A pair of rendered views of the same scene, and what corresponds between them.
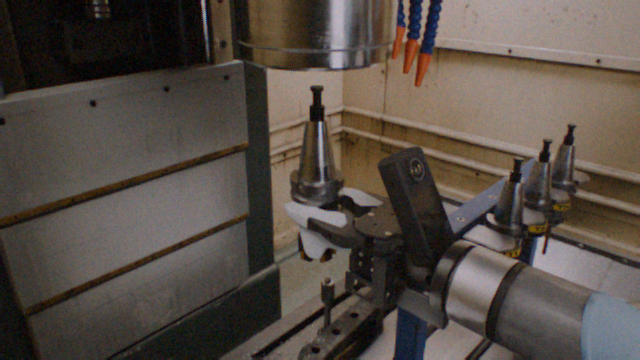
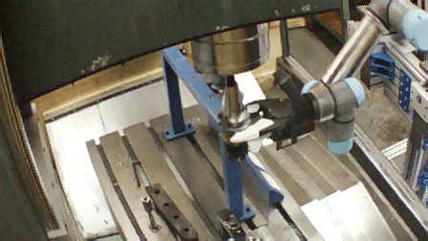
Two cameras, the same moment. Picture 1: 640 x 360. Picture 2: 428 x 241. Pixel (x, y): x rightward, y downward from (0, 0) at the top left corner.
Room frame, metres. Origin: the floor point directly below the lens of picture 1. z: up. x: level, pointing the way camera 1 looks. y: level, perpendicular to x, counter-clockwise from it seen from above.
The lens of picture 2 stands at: (0.11, 0.88, 2.07)
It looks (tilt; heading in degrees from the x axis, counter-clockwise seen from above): 36 degrees down; 297
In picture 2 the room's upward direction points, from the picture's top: 6 degrees counter-clockwise
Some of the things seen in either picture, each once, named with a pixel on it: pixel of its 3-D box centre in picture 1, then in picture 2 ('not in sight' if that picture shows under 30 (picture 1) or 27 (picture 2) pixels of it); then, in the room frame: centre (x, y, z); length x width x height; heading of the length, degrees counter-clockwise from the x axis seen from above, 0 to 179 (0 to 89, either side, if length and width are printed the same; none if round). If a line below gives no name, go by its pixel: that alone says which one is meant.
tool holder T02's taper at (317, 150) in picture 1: (317, 147); (232, 98); (0.52, 0.00, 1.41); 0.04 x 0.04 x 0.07
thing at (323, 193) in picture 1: (317, 185); (234, 118); (0.52, 0.00, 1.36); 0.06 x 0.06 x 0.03
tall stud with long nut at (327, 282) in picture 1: (327, 305); (149, 212); (0.80, -0.02, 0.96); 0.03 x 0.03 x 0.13
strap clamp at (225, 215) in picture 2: not in sight; (232, 232); (0.56, -0.02, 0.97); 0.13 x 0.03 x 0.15; 137
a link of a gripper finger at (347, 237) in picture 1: (347, 230); (272, 122); (0.45, -0.03, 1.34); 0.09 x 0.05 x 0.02; 60
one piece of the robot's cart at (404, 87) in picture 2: not in sight; (403, 91); (0.16, -0.90, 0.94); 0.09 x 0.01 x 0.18; 133
